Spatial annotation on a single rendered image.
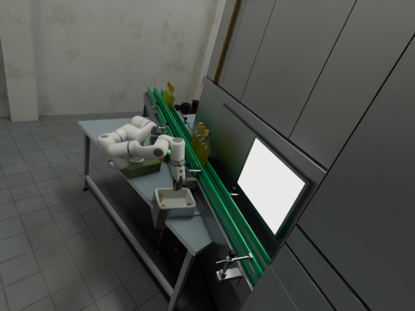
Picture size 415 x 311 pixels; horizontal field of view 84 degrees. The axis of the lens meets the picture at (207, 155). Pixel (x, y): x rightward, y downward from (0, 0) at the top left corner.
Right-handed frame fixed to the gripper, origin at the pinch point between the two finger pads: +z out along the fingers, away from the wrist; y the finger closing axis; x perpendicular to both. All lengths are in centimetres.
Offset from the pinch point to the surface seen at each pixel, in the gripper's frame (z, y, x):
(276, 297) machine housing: -23, -78, 4
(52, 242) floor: 78, 60, 80
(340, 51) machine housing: -75, -35, -52
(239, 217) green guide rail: 6.3, -30.5, -23.0
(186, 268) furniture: 43.6, -23.8, 3.6
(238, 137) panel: -19.3, 5.7, -42.2
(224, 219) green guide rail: 8.0, -27.1, -15.8
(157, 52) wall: -14, 347, -99
